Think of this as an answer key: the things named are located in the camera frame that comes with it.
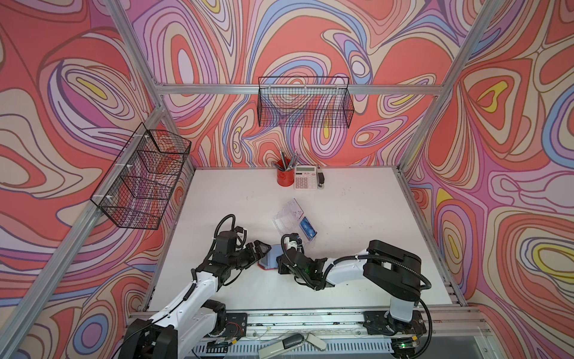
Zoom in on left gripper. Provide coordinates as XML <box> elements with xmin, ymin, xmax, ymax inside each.
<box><xmin>227</xmin><ymin>240</ymin><xmax>272</xmax><ymax>271</ymax></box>

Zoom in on red leather card holder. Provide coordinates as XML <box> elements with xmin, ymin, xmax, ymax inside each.
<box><xmin>257</xmin><ymin>256</ymin><xmax>280</xmax><ymax>271</ymax></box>

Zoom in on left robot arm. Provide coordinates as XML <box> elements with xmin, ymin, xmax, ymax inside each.
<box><xmin>112</xmin><ymin>214</ymin><xmax>271</xmax><ymax>358</ymax></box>

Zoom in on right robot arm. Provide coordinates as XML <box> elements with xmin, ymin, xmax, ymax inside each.
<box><xmin>277</xmin><ymin>233</ymin><xmax>432</xmax><ymax>337</ymax></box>

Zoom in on white VIP card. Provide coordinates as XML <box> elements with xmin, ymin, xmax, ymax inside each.
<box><xmin>287</xmin><ymin>199</ymin><xmax>304</xmax><ymax>220</ymax></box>

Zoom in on grey handheld device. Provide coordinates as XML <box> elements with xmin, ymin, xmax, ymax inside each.
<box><xmin>258</xmin><ymin>334</ymin><xmax>327</xmax><ymax>359</ymax></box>

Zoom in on red pen cup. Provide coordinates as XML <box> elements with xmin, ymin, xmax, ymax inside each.
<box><xmin>275</xmin><ymin>159</ymin><xmax>294</xmax><ymax>187</ymax></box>

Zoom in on white pink calculator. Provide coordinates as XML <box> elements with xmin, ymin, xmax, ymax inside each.
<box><xmin>294</xmin><ymin>165</ymin><xmax>318</xmax><ymax>191</ymax></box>

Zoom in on black stapler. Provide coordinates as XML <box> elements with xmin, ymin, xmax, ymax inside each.
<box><xmin>317</xmin><ymin>168</ymin><xmax>325</xmax><ymax>189</ymax></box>

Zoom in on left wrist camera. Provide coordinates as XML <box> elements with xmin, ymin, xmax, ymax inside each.
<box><xmin>215</xmin><ymin>227</ymin><xmax>248</xmax><ymax>255</ymax></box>

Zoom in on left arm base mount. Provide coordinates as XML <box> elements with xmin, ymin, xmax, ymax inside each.
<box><xmin>204</xmin><ymin>312</ymin><xmax>248</xmax><ymax>340</ymax></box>

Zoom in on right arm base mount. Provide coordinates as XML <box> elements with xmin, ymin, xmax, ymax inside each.
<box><xmin>363</xmin><ymin>311</ymin><xmax>428</xmax><ymax>337</ymax></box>

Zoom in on left wire basket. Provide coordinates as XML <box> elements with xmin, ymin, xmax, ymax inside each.
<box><xmin>90</xmin><ymin>124</ymin><xmax>191</xmax><ymax>230</ymax></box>

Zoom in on wire basket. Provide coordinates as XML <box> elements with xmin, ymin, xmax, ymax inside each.
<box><xmin>257</xmin><ymin>76</ymin><xmax>355</xmax><ymax>129</ymax></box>
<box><xmin>90</xmin><ymin>124</ymin><xmax>191</xmax><ymax>230</ymax></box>

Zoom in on back wire basket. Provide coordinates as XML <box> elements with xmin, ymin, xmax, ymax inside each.
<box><xmin>257</xmin><ymin>76</ymin><xmax>355</xmax><ymax>129</ymax></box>

